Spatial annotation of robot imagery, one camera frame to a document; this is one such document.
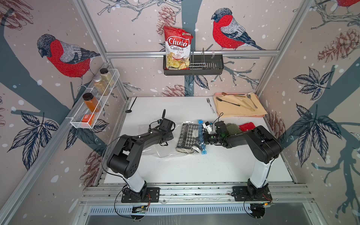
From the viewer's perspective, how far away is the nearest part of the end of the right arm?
80 centimetres

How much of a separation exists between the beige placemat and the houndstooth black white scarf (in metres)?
0.28

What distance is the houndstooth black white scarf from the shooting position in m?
0.87

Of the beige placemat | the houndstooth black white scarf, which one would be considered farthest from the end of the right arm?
the beige placemat

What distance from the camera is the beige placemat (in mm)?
1124
